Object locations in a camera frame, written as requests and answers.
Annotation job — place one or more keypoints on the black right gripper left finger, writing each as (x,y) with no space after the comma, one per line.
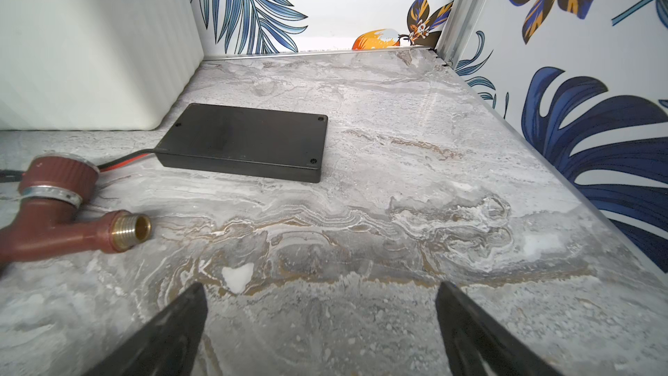
(166,345)

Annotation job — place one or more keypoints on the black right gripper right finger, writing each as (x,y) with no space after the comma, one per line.
(476,344)

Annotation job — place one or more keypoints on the maroon brass faucet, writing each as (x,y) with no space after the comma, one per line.
(52,190)

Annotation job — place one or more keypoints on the black battery box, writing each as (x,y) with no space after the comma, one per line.
(244,141)

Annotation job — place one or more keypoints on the white brown storage box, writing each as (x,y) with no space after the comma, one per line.
(94,64)

